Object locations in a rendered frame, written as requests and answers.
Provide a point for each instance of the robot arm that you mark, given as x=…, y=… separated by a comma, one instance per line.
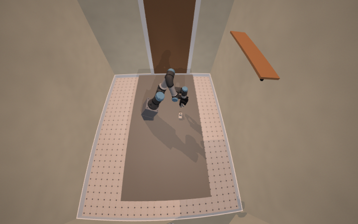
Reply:
x=167, y=82

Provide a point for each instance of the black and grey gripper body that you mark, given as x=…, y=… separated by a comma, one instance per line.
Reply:
x=184, y=101

